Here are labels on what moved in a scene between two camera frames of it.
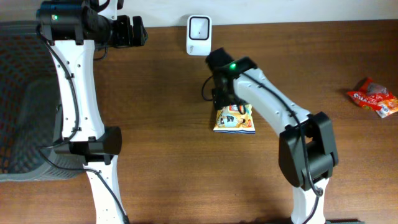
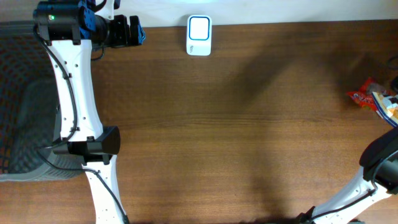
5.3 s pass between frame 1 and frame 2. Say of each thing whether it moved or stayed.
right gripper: moved
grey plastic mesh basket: stayed
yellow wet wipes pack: moved
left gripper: stayed
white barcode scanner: stayed
